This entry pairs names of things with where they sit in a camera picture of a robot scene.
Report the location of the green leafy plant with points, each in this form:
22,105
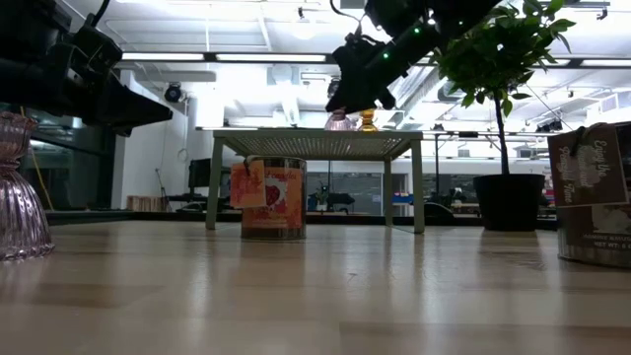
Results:
498,54

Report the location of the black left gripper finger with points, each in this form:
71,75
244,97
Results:
128,108

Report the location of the black computer monitor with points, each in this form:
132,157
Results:
199,175

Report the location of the green perforated metal shelf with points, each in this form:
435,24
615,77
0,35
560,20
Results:
315,134

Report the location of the black aluminium rig frame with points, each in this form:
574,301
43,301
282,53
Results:
148,216

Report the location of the ceiling light strip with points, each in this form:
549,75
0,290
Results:
162,56
271,57

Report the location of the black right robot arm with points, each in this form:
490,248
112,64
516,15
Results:
443,20

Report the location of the candle tin brown label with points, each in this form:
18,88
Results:
591,222

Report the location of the candle tin orange label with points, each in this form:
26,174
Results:
276,207

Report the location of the round black spotlight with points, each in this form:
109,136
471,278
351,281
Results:
173,92

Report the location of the wooden crate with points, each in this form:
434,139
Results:
145,203

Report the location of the black plant pot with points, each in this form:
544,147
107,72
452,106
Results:
508,202

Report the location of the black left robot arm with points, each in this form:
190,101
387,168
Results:
29,15

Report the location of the amber glass candlestick holder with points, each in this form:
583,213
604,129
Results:
368,123

